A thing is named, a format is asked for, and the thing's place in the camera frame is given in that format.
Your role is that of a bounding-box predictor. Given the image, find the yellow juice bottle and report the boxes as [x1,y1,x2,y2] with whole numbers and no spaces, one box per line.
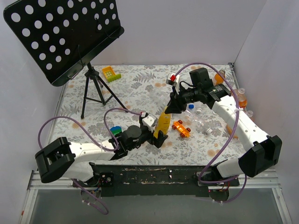
[154,106,171,139]

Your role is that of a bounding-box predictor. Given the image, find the orange juice bottle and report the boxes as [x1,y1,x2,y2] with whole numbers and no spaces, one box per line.
[214,70,226,85]

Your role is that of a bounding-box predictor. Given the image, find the crushed orange label bottle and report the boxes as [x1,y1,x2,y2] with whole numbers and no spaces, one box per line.
[235,88,247,109]

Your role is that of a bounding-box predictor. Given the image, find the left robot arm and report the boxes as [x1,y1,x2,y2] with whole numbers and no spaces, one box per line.
[35,113,168,187]

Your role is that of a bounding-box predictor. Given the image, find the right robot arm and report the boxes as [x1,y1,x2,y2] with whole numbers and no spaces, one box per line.
[165,68,282,186]

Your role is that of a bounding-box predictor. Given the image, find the clear bottle white cap right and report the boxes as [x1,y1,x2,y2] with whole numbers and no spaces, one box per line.
[196,107,202,113]

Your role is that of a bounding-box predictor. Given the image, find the clear bottle white cap lower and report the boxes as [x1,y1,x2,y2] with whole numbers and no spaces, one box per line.
[184,110,212,135]

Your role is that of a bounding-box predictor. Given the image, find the floral patterned table mat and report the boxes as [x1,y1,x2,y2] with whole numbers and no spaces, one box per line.
[48,64,245,165]

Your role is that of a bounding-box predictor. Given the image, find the green blue toy block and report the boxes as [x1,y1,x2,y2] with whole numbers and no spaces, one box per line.
[110,126,122,135]

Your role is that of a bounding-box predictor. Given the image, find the black perforated music stand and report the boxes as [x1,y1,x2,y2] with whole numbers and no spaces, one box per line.
[3,0,124,105]

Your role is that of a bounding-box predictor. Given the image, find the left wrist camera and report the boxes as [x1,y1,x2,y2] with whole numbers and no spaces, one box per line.
[147,113,158,132]

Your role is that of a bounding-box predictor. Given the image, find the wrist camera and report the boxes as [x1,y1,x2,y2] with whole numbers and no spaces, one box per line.
[147,113,158,132]
[165,73,180,93]

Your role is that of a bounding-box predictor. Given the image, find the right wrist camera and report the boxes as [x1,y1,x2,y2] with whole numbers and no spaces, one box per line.
[165,73,180,93]

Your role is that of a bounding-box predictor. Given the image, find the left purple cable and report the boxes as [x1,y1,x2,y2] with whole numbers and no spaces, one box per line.
[37,107,147,215]

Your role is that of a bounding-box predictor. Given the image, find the purple cable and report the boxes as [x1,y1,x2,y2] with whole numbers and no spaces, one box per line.
[37,107,147,215]
[174,62,247,203]

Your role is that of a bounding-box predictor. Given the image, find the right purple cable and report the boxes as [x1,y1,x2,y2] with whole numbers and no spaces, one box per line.
[174,62,247,203]

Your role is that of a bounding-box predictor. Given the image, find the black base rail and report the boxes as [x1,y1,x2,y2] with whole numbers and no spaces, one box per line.
[72,163,246,198]

